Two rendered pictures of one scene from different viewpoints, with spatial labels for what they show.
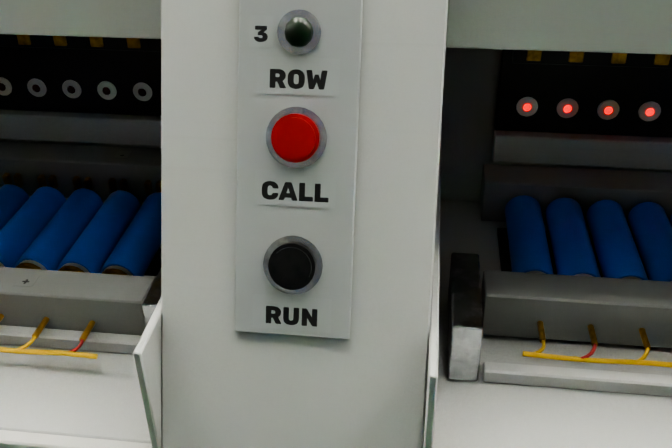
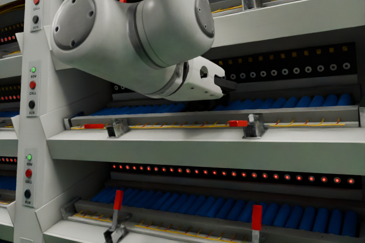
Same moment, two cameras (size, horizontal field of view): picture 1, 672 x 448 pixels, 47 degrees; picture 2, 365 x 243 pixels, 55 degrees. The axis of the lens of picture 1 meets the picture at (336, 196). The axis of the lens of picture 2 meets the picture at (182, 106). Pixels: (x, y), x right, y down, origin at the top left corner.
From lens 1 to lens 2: 0.27 m
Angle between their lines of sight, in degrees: 29
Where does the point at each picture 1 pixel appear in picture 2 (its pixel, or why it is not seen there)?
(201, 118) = not seen: outside the picture
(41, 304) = (322, 113)
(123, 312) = (350, 113)
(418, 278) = not seen: outside the picture
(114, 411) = (355, 136)
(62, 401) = (337, 135)
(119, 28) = (354, 24)
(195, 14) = not seen: outside the picture
